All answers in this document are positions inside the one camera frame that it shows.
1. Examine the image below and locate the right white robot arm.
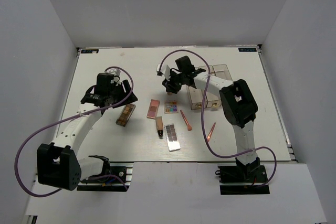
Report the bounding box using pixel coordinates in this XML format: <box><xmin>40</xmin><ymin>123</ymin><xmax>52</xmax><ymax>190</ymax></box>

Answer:
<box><xmin>156</xmin><ymin>56</ymin><xmax>260</xmax><ymax>183</ymax></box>

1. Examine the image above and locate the brown eyeshadow palette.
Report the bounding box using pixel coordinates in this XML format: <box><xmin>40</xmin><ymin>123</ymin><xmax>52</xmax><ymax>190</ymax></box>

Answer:
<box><xmin>116</xmin><ymin>104</ymin><xmax>136</xmax><ymax>127</ymax></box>

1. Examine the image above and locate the left clear organizer bin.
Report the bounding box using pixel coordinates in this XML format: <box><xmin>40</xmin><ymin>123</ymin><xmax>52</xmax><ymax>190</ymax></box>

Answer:
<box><xmin>186</xmin><ymin>86</ymin><xmax>203</xmax><ymax>110</ymax></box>

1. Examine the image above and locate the clear organizer bin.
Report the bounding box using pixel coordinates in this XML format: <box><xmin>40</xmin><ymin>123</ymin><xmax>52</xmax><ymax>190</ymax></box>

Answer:
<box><xmin>186</xmin><ymin>86</ymin><xmax>203</xmax><ymax>110</ymax></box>
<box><xmin>213</xmin><ymin>64</ymin><xmax>232</xmax><ymax>81</ymax></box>
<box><xmin>199</xmin><ymin>65</ymin><xmax>222</xmax><ymax>108</ymax></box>

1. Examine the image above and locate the right clear organizer bin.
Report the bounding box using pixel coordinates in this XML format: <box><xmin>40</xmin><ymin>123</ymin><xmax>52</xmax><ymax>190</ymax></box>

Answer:
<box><xmin>213</xmin><ymin>64</ymin><xmax>232</xmax><ymax>81</ymax></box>

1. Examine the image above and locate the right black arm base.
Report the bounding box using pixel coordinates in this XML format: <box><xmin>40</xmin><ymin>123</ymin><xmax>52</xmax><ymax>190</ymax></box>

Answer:
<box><xmin>215</xmin><ymin>165</ymin><xmax>270</xmax><ymax>195</ymax></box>

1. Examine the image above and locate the pink blush palette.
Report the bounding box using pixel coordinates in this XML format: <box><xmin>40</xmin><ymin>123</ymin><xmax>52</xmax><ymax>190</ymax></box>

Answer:
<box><xmin>146</xmin><ymin>99</ymin><xmax>160</xmax><ymax>119</ymax></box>

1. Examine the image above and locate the middle clear organizer bin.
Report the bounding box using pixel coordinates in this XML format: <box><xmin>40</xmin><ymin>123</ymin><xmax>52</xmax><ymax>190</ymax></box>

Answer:
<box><xmin>199</xmin><ymin>65</ymin><xmax>222</xmax><ymax>108</ymax></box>

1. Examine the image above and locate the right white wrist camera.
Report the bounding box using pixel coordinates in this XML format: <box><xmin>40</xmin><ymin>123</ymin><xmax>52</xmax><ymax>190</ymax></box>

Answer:
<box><xmin>156</xmin><ymin>64</ymin><xmax>170</xmax><ymax>81</ymax></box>

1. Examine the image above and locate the silver eyeshadow palette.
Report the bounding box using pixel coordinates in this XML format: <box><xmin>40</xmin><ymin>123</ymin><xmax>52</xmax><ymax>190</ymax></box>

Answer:
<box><xmin>164</xmin><ymin>124</ymin><xmax>181</xmax><ymax>152</ymax></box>

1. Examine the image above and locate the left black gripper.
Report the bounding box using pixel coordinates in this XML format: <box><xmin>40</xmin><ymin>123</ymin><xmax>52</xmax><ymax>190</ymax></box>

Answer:
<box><xmin>108</xmin><ymin>79</ymin><xmax>138</xmax><ymax>108</ymax></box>

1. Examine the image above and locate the beige concealer tube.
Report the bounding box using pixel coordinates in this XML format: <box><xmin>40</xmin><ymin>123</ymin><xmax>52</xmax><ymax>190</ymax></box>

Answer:
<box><xmin>155</xmin><ymin>116</ymin><xmax>163</xmax><ymax>139</ymax></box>

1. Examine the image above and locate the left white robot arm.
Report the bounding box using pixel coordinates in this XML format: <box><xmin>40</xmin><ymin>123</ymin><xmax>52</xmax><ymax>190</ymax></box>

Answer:
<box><xmin>37</xmin><ymin>67</ymin><xmax>137</xmax><ymax>190</ymax></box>

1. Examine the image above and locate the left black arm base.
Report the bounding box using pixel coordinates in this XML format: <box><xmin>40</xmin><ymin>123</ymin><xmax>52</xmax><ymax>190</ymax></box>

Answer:
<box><xmin>77</xmin><ymin>163</ymin><xmax>133</xmax><ymax>192</ymax></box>

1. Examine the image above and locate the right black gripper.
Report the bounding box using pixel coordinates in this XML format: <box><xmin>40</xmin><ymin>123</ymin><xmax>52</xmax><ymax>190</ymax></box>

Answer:
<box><xmin>162</xmin><ymin>70</ymin><xmax>185</xmax><ymax>94</ymax></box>

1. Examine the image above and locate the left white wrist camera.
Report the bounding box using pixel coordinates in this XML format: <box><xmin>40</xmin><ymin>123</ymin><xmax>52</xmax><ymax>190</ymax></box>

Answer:
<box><xmin>105</xmin><ymin>67</ymin><xmax>121</xmax><ymax>83</ymax></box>

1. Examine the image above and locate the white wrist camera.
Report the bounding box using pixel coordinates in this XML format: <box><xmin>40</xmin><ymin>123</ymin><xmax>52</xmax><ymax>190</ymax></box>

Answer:
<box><xmin>156</xmin><ymin>64</ymin><xmax>170</xmax><ymax>81</ymax></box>
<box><xmin>105</xmin><ymin>67</ymin><xmax>121</xmax><ymax>83</ymax></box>

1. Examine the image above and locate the orange makeup brush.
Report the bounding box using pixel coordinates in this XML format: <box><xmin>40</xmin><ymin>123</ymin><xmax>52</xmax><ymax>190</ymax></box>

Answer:
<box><xmin>206</xmin><ymin>122</ymin><xmax>216</xmax><ymax>142</ymax></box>

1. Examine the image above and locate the pink makeup brush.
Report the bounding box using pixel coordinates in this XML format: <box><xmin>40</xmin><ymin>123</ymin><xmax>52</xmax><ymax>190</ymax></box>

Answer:
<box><xmin>180</xmin><ymin>110</ymin><xmax>192</xmax><ymax>131</ymax></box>

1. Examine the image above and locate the colourful square eyeshadow palette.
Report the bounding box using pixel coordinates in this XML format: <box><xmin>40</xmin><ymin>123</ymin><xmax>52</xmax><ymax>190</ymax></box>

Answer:
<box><xmin>164</xmin><ymin>100</ymin><xmax>179</xmax><ymax>114</ymax></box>

